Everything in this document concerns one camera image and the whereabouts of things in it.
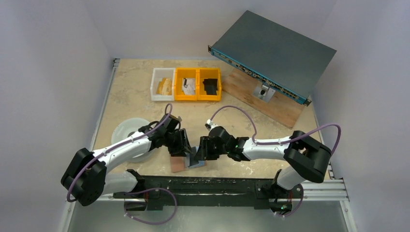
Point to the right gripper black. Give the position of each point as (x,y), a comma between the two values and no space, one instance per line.
(208,148)

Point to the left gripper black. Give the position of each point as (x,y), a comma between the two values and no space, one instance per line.
(183,145)

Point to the brown leather card holder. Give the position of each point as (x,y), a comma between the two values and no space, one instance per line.
(179,164)

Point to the silver white card with portrait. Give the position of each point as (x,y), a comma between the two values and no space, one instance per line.
(189,86)

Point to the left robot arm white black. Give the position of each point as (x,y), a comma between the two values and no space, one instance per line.
(89,174)

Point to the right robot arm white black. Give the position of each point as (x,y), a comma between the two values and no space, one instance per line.
(307,157)

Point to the black card in yellow bin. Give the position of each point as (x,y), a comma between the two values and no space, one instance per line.
(211,86)

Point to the gold cards in white bin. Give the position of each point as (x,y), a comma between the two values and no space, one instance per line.
(165,87)

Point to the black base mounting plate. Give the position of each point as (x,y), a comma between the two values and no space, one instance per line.
(159,191)

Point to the white tape roll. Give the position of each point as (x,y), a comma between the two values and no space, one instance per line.
(126,129)

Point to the right yellow plastic bin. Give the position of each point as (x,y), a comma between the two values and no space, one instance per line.
(205,73)

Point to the yellow plastic bin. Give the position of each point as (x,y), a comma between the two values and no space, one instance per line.
(205,73)
(180,74)

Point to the white plastic bin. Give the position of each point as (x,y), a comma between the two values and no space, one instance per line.
(157,75)

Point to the middle yellow plastic bin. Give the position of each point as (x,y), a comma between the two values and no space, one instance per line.
(180,74)

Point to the plywood board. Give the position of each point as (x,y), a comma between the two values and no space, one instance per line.
(280,108)

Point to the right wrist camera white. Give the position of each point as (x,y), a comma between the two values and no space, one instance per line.
(210,125)

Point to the metal mounting bracket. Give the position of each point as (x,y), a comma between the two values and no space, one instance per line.
(263,93)

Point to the blue grey network switch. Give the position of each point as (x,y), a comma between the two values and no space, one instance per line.
(280,58)

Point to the aluminium frame rail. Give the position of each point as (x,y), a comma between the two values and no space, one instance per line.
(329,190)

